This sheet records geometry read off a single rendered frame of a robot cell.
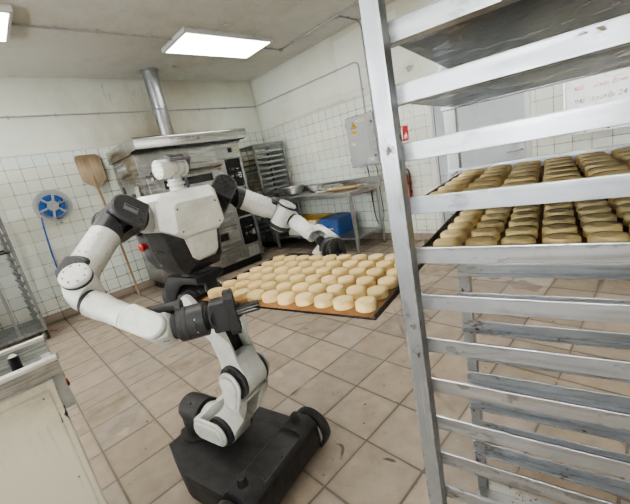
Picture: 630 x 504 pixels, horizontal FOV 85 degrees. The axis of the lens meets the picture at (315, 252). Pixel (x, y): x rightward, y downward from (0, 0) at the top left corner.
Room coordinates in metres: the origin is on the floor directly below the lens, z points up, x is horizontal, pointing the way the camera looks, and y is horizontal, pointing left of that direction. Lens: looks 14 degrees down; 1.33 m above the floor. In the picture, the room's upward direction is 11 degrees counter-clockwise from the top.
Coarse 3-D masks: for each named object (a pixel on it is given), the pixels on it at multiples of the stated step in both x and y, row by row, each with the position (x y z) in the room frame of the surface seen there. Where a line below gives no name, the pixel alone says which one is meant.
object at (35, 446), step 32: (0, 416) 0.91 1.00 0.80; (32, 416) 0.95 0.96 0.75; (64, 416) 1.00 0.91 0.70; (0, 448) 0.89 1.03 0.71; (32, 448) 0.93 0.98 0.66; (64, 448) 0.98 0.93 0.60; (0, 480) 0.87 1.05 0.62; (32, 480) 0.91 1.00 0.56; (64, 480) 0.96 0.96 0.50; (96, 480) 1.01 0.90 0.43
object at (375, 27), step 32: (384, 0) 0.58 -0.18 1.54; (384, 32) 0.57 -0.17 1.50; (384, 64) 0.56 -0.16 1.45; (384, 96) 0.57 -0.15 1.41; (384, 128) 0.57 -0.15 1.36; (384, 160) 0.58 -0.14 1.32; (416, 256) 0.58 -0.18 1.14; (416, 288) 0.57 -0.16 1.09; (416, 320) 0.57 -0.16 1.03; (416, 352) 0.57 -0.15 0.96; (416, 384) 0.58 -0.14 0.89
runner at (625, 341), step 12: (468, 324) 0.93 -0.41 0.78; (480, 324) 0.91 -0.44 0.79; (492, 324) 0.90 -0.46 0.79; (504, 324) 0.88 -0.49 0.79; (516, 324) 0.86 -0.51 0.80; (504, 336) 0.86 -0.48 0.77; (516, 336) 0.84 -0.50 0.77; (528, 336) 0.83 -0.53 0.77; (540, 336) 0.82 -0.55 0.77; (552, 336) 0.81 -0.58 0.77; (564, 336) 0.80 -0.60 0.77; (576, 336) 0.78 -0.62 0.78; (588, 336) 0.77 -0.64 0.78; (600, 336) 0.75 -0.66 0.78; (612, 336) 0.74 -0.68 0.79; (624, 336) 0.73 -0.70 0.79; (612, 348) 0.72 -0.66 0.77; (624, 348) 0.71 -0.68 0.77
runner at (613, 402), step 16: (480, 384) 0.90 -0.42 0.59; (496, 384) 0.89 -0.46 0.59; (512, 384) 0.87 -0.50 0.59; (528, 384) 0.85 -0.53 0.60; (544, 384) 0.82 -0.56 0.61; (560, 400) 0.78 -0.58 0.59; (576, 400) 0.77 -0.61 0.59; (592, 400) 0.76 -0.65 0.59; (608, 400) 0.74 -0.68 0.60; (624, 400) 0.72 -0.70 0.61
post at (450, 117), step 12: (432, 0) 0.95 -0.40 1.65; (444, 120) 0.94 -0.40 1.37; (456, 120) 0.94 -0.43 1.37; (456, 132) 0.93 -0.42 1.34; (456, 156) 0.93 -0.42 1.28; (456, 168) 0.93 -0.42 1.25; (468, 288) 0.93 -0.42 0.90; (468, 312) 0.93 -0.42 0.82; (468, 336) 0.94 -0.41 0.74; (468, 360) 0.94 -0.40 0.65; (480, 456) 0.94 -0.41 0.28; (480, 480) 0.94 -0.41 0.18
